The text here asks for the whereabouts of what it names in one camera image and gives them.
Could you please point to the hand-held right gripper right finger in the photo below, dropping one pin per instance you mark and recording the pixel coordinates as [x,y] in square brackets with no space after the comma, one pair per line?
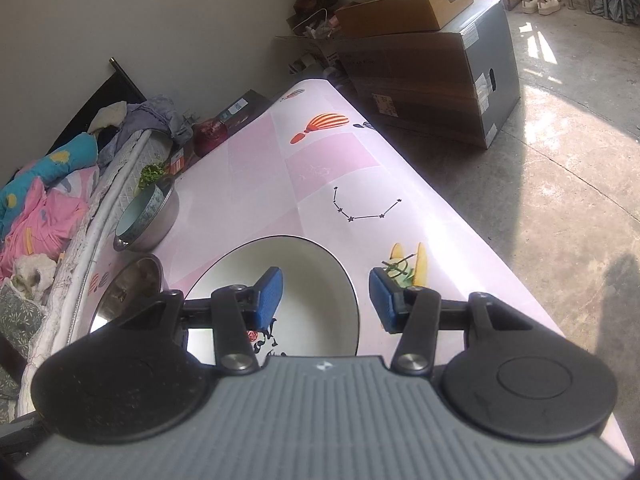
[382,300]

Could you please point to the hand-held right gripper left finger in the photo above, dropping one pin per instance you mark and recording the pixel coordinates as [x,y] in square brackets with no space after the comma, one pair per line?
[267,295]

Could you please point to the metal plate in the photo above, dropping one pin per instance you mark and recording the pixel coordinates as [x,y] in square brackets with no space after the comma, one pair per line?
[310,300]

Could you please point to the steel bowl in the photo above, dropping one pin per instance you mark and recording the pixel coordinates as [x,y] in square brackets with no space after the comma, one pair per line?
[164,215]

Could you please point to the shallow steel plate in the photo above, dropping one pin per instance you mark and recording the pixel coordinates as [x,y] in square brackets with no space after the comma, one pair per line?
[125,285]

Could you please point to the green ceramic bowl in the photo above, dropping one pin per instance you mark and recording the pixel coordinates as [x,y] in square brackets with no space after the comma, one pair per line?
[140,210]

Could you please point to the pink printed tablecloth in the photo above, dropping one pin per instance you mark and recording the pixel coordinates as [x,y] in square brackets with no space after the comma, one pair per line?
[325,160]

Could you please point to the napa cabbage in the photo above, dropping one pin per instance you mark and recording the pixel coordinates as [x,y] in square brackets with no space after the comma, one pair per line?
[152,175]

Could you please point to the red onion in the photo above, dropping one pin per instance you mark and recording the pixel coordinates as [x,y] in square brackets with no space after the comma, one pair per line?
[210,137]

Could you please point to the flat printed appliance box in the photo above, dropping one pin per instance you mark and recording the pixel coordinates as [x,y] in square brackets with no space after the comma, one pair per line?
[245,105]

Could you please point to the grey padded jacket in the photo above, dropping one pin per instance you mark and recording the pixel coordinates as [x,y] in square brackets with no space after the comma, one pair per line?
[150,115]

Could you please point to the large cardboard box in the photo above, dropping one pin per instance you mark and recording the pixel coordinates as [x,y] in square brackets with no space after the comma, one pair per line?
[425,75]

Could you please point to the white fleece blanket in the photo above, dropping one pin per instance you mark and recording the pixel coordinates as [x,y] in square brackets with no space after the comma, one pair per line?
[35,275]

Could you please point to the blue printed quilt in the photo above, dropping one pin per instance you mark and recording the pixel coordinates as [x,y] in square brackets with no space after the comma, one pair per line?
[75,152]

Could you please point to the pink printed blanket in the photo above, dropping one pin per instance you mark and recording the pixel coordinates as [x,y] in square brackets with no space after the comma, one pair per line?
[40,220]

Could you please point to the cream fleece cloth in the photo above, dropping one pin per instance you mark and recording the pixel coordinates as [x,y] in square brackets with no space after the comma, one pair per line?
[107,116]

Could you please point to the green leaf-print pillow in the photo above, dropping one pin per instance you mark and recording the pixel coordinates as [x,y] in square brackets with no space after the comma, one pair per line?
[20,315]

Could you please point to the cluttered cardboard box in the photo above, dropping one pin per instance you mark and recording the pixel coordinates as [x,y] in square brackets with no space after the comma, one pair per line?
[320,50]

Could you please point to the black headboard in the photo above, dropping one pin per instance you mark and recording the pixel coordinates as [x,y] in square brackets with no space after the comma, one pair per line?
[120,85]

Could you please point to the open shallow cardboard box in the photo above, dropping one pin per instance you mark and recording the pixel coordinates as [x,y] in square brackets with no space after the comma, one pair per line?
[400,15]

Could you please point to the brown printed bag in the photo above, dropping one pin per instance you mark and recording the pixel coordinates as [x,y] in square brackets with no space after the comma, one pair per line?
[312,2]

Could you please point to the white shoe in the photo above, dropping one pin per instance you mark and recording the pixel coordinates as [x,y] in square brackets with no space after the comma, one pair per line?
[531,5]
[550,5]

